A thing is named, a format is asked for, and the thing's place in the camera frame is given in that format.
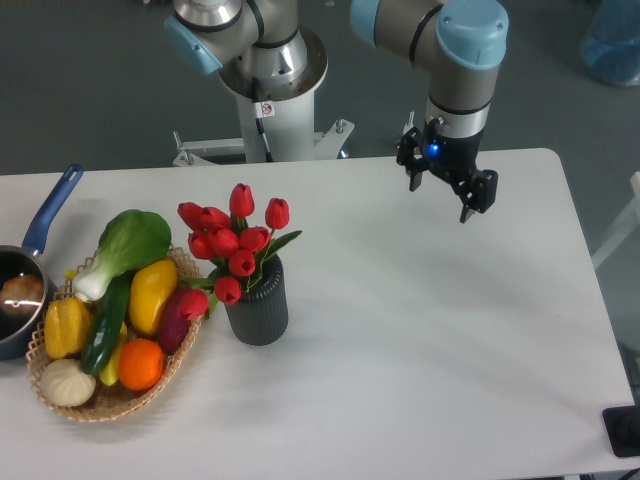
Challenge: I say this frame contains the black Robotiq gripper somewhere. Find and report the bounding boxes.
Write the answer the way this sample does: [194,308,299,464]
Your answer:
[396,119,498,223]

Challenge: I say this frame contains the red tulip bouquet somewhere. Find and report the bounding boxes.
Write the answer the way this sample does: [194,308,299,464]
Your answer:
[177,183,302,306]

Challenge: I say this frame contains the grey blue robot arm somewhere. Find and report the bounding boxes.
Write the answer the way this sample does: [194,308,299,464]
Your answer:
[164,1,509,218]

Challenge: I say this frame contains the dark grey ribbed vase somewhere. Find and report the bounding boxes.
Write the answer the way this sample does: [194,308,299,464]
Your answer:
[225,255,289,346]

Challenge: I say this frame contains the white furniture at right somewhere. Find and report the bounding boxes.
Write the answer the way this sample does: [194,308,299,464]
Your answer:
[591,171,639,270]

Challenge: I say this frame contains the blue translucent bin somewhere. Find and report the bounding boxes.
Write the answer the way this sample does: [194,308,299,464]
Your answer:
[580,0,639,86]

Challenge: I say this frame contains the black device at edge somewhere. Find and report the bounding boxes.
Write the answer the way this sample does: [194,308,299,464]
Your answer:
[602,405,639,458]

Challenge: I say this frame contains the purple sweet potato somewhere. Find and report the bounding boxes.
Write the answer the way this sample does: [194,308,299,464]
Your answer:
[156,286,192,354]

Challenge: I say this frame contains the yellow mango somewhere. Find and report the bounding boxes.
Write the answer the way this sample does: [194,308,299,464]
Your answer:
[128,258,178,337]

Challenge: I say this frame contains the green bok choy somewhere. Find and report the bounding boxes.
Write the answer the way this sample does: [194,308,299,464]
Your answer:
[73,209,172,302]

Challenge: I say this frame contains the orange fruit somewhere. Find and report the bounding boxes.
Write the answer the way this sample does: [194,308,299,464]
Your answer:
[118,338,164,391]

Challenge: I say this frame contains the green cucumber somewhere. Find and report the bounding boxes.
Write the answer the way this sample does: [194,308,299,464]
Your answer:
[80,273,132,376]

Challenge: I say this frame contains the yellow banana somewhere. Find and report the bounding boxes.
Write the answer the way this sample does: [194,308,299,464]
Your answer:
[99,323,128,387]

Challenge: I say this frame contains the yellow bell pepper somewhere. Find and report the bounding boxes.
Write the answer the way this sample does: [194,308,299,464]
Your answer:
[44,297,93,360]

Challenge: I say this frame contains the woven wicker basket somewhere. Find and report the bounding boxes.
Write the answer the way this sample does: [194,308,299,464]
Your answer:
[25,243,206,423]

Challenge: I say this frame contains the white steamed bun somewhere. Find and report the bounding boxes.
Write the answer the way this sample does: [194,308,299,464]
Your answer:
[40,359,96,407]

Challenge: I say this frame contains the brown bread roll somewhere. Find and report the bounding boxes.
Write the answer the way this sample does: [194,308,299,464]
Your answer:
[1,274,44,317]

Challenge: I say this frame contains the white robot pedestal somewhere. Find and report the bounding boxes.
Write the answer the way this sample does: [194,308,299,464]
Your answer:
[173,26,355,167]

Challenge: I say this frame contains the black pedestal cable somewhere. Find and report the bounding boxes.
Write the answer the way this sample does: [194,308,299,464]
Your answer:
[249,77,275,164]

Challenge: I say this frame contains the blue handled saucepan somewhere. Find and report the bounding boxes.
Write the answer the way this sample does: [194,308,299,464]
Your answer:
[1,164,84,360]

